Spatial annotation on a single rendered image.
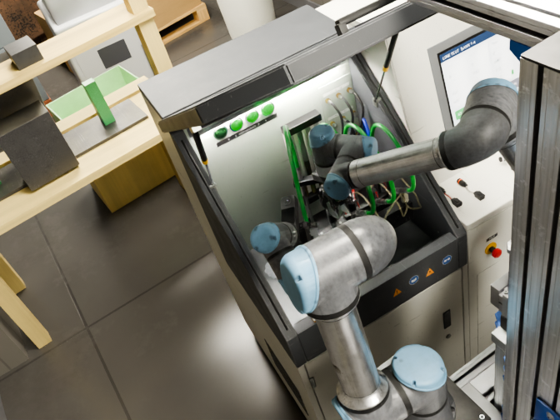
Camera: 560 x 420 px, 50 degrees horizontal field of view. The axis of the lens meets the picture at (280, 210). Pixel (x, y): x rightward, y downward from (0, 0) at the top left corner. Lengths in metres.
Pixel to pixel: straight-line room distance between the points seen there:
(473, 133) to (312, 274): 0.54
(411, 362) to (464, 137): 0.52
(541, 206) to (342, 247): 0.34
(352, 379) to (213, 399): 1.76
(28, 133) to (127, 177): 1.19
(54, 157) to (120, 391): 1.21
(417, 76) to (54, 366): 2.45
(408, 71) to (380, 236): 0.98
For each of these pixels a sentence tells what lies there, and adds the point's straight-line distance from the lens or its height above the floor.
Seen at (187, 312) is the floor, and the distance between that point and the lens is 3.35.
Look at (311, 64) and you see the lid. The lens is 1.05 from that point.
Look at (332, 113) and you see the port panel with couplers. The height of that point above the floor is 1.24.
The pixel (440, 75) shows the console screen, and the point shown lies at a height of 1.35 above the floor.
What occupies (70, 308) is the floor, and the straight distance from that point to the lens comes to 3.74.
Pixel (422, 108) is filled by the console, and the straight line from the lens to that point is 2.06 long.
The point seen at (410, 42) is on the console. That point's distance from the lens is 1.99.
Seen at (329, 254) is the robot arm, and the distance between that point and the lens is 1.08.
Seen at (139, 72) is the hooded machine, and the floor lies 0.47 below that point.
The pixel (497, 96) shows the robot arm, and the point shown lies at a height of 1.62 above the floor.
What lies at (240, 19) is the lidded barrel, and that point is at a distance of 5.51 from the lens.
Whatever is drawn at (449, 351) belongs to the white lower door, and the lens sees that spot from 2.53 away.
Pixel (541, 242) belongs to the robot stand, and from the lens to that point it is 1.01.
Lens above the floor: 2.46
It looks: 42 degrees down
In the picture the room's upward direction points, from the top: 18 degrees counter-clockwise
